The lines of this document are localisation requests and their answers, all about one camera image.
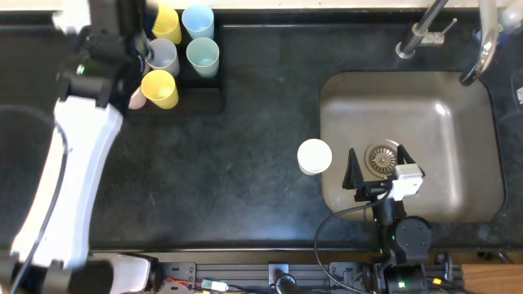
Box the green cup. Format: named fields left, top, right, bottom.
left=186, top=37, right=221, bottom=78

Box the grey cup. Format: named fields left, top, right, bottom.
left=145, top=38, right=181, bottom=78

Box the blue soap bottle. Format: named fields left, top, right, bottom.
left=496, top=0, right=523, bottom=46

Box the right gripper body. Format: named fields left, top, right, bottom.
left=353, top=179, right=394, bottom=203

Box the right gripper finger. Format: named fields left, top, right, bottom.
left=342, top=147, right=365, bottom=190
left=396, top=144, right=427, bottom=178

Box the steel sink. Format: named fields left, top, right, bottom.
left=320, top=71, right=506, bottom=224

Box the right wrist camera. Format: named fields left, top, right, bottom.
left=390, top=163, right=425, bottom=202

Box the yellow cup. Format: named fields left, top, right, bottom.
left=141, top=69, right=180, bottom=110
left=151, top=5, right=182, bottom=45

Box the blue cup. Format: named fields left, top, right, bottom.
left=181, top=3, right=216, bottom=41

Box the pink cup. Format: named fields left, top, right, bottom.
left=128, top=86, right=148, bottom=111

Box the black cable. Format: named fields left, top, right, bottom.
left=313, top=188, right=393, bottom=294
left=0, top=104, right=69, bottom=294

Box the steel tap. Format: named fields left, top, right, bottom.
left=394, top=0, right=502, bottom=87

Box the mounting rail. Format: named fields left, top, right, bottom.
left=154, top=261, right=465, bottom=294

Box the white cup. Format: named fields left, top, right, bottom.
left=297, top=138, right=333, bottom=176

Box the black tray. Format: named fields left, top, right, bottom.
left=122, top=7, right=225, bottom=116

